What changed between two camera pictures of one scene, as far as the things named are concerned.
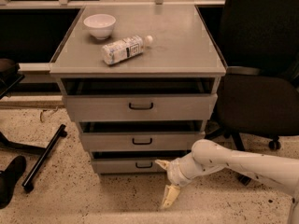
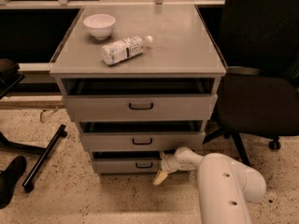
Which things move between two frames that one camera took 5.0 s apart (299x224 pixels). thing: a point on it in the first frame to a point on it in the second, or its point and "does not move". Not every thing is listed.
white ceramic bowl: [100, 25] does not move
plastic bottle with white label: [125, 49] does not move
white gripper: [174, 172] to [166, 166]
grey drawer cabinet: [139, 82] does not move
